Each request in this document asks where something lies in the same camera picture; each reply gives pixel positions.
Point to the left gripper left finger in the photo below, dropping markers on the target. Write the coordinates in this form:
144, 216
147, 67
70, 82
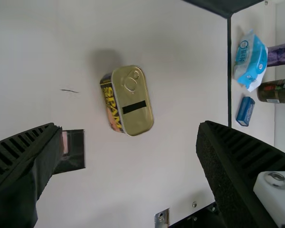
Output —
16, 166

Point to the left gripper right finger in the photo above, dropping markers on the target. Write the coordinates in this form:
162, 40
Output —
237, 166

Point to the gold rectangular tin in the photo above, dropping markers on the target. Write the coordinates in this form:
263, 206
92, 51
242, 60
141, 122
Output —
133, 102

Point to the small blue box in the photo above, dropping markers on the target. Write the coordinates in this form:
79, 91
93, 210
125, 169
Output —
245, 111

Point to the dark coffee bottle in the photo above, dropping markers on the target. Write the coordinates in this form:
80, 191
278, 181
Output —
275, 92

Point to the black strip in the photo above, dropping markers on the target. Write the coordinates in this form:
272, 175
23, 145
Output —
229, 71

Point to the blue wet wipes pack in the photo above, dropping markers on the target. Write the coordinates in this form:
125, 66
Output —
249, 61

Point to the purple can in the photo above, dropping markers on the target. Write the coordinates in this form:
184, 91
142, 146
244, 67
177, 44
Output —
282, 54

